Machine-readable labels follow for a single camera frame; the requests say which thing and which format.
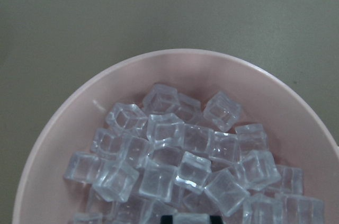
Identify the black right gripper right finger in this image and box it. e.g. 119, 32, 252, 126
209, 216, 223, 224

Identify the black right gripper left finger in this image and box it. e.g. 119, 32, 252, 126
160, 215, 173, 224

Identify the pink bowl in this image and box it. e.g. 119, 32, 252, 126
13, 49, 338, 223

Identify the pile of clear ice cubes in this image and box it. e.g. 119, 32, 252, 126
64, 84, 325, 223

